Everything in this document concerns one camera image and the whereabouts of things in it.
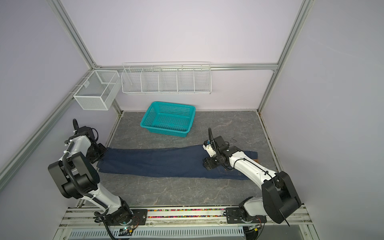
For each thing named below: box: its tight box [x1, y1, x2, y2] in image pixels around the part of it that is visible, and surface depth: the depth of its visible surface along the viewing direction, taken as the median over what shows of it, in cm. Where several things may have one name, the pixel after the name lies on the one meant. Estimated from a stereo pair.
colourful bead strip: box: [147, 208, 226, 219], surface depth 79 cm
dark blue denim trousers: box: [97, 144, 259, 180], surface depth 96 cm
